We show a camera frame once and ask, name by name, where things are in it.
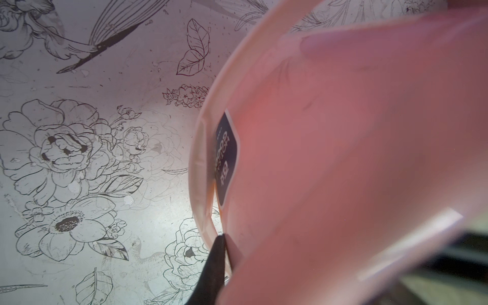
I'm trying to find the pink plastic bucket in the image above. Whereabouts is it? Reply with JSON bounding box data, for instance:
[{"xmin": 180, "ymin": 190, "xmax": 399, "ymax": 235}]
[{"xmin": 188, "ymin": 1, "xmax": 487, "ymax": 304}]

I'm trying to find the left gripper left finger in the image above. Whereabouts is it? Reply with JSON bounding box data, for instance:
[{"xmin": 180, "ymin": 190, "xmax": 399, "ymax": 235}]
[{"xmin": 186, "ymin": 234, "xmax": 226, "ymax": 305}]

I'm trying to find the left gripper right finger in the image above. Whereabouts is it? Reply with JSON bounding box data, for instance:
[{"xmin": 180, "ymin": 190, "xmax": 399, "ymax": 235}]
[{"xmin": 226, "ymin": 233, "xmax": 243, "ymax": 271}]

